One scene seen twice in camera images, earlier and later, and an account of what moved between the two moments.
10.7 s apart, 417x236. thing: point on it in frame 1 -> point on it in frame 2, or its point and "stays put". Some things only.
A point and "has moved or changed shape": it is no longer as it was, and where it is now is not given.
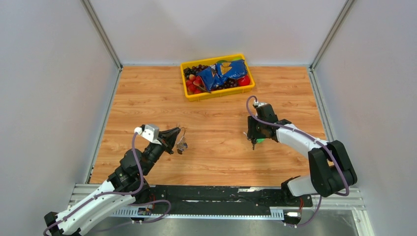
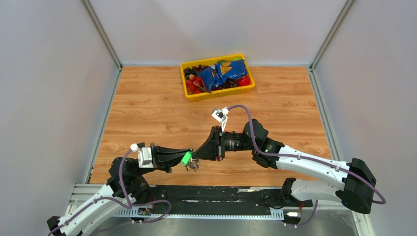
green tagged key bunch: (254, 140) has moved or changed shape
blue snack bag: (216, 75) stays put
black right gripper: (252, 132) -> (214, 147)
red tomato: (244, 81) stays put
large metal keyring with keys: (182, 144) -> (193, 164)
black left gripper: (170, 136) -> (164, 158)
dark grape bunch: (194, 70) stays put
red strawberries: (195, 85) stays put
